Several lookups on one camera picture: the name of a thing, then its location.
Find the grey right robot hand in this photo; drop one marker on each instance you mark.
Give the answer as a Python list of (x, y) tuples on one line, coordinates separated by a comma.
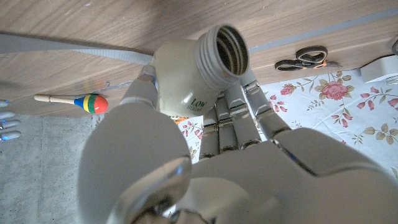
[(7, 124)]

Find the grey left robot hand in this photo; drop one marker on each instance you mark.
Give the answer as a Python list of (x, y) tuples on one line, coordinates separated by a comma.
[(280, 180)]

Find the grey duct tape roll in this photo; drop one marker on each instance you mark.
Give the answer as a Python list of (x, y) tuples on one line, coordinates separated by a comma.
[(62, 48)]

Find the beige bottle with yellow label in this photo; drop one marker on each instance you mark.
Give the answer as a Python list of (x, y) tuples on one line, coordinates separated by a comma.
[(183, 74)]

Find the black orange scissors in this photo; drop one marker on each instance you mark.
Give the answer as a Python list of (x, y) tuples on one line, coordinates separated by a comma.
[(298, 63)]

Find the floral backdrop cloth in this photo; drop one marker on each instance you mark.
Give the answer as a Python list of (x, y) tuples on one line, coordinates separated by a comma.
[(342, 124)]

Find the colourful striped wooden maraca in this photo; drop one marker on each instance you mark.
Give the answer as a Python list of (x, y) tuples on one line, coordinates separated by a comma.
[(93, 103)]

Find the white power strip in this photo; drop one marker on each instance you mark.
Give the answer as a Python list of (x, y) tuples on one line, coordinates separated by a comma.
[(379, 68)]

